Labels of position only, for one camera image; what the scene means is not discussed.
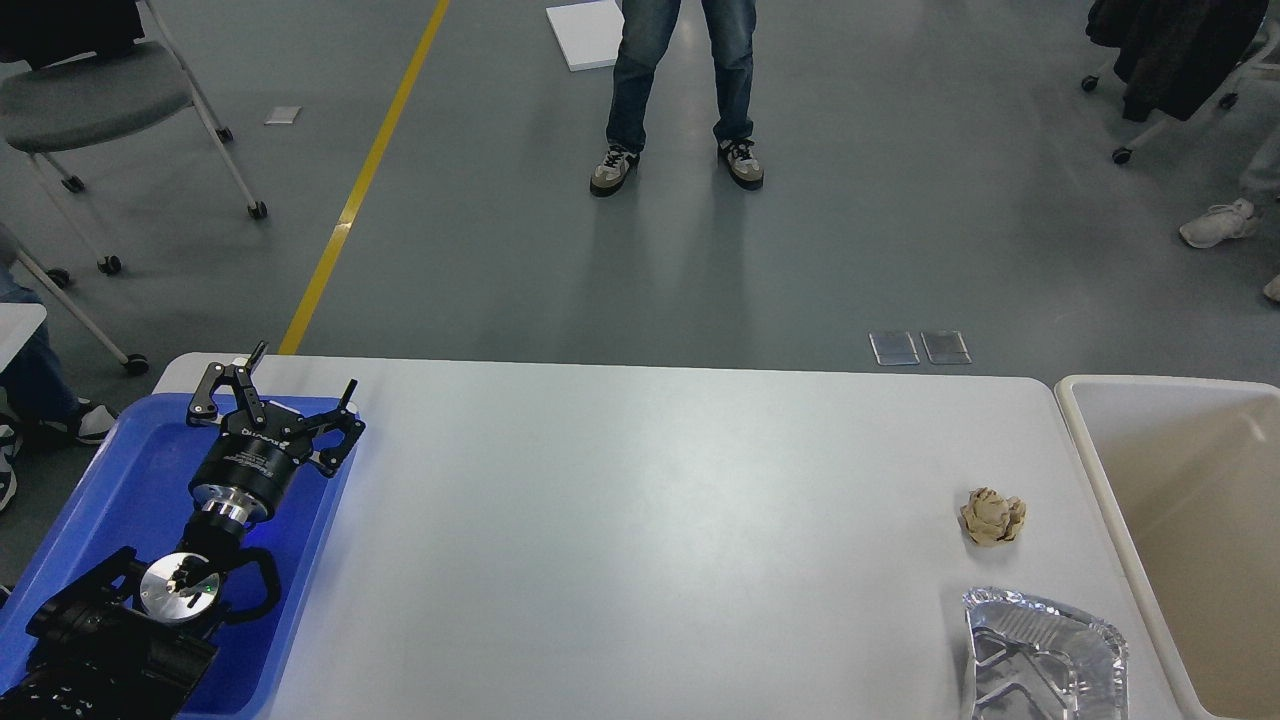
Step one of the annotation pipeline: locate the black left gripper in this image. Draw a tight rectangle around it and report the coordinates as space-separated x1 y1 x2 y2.
187 341 366 523

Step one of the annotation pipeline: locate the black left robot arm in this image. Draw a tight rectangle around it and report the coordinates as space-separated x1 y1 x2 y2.
3 347 365 719

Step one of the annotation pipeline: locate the blue plastic tray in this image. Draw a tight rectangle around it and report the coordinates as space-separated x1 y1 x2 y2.
1 393 349 719

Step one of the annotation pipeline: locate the seated person at left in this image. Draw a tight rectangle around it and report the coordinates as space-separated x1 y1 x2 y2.
0 263 119 512

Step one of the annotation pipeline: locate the small paper on floor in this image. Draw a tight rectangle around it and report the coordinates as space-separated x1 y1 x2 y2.
262 106 302 126

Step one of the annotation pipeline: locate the grey office chair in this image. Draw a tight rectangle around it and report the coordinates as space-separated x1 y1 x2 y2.
3 1 268 275

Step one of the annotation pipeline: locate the white board on floor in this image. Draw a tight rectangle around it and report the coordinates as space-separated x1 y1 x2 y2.
545 1 625 72

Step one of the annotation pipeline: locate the person in white shirt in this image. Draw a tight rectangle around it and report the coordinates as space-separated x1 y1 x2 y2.
589 1 765 197

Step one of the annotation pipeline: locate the left floor plate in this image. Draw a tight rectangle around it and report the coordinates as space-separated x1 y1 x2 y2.
868 331 920 366

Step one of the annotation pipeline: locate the floor plate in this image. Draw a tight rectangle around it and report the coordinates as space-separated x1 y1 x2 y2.
868 331 920 366
920 331 973 365

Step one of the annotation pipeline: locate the right floor plate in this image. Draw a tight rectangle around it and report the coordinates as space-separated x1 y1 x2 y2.
920 331 973 365

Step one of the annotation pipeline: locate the crumpled brown paper ball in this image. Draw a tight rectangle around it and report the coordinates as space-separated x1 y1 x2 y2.
957 487 1027 547

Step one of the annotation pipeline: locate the aluminium foil tray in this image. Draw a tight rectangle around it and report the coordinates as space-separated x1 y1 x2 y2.
960 585 1129 719

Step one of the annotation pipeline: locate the beige plastic bin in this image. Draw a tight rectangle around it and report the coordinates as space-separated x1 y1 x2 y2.
1055 375 1279 719

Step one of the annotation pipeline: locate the chair with dark jacket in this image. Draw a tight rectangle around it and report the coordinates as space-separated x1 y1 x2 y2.
1079 1 1277 167

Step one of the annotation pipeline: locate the person in grey trousers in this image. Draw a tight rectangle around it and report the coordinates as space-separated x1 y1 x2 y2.
1178 127 1279 249

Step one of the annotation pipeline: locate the white chair frame left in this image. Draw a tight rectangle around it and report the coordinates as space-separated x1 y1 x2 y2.
1 224 150 375

